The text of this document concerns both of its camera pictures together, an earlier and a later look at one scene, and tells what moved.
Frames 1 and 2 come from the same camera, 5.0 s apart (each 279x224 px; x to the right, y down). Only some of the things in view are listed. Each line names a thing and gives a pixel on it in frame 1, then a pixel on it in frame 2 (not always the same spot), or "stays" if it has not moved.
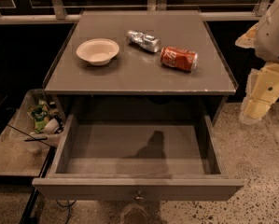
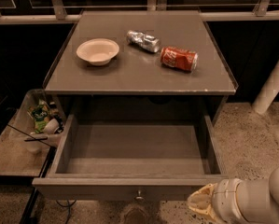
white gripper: (272, 38) → (225, 200)
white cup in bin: (51, 127) stays
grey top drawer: (138, 157) stays
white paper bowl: (98, 51) stays
